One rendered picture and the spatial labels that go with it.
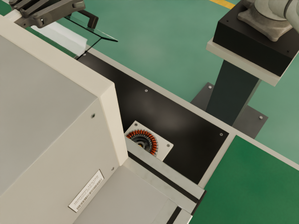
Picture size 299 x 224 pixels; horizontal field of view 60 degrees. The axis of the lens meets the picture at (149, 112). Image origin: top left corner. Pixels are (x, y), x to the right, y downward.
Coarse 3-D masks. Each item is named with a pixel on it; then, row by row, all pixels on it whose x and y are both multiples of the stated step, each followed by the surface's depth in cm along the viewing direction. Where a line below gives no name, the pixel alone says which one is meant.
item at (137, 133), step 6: (132, 132) 79; (138, 132) 79; (144, 132) 79; (150, 132) 79; (132, 138) 78; (138, 138) 80; (144, 138) 79; (150, 138) 78; (156, 138) 78; (138, 144) 79; (144, 144) 78; (150, 144) 77; (156, 144) 77; (150, 150) 76; (156, 150) 76
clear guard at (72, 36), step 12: (60, 24) 68; (72, 24) 68; (84, 24) 72; (48, 36) 65; (60, 36) 65; (72, 36) 65; (84, 36) 65; (96, 36) 65; (108, 36) 71; (60, 48) 63; (72, 48) 63; (84, 48) 63
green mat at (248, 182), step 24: (240, 144) 84; (216, 168) 80; (240, 168) 80; (264, 168) 80; (288, 168) 80; (216, 192) 76; (240, 192) 76; (264, 192) 76; (288, 192) 76; (192, 216) 73; (216, 216) 73; (240, 216) 73; (264, 216) 73; (288, 216) 73
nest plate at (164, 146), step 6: (132, 126) 84; (138, 126) 84; (144, 126) 84; (126, 132) 83; (162, 138) 82; (162, 144) 81; (168, 144) 81; (162, 150) 80; (168, 150) 80; (156, 156) 79; (162, 156) 79
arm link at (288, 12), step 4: (292, 0) 80; (296, 0) 79; (288, 4) 82; (292, 4) 80; (296, 4) 79; (288, 8) 82; (292, 8) 80; (296, 8) 78; (284, 12) 85; (288, 12) 83; (292, 12) 81; (296, 12) 79; (288, 16) 83; (292, 16) 81; (296, 16) 80; (288, 20) 85; (292, 20) 82; (296, 20) 80; (292, 24) 83; (296, 24) 81; (296, 28) 82
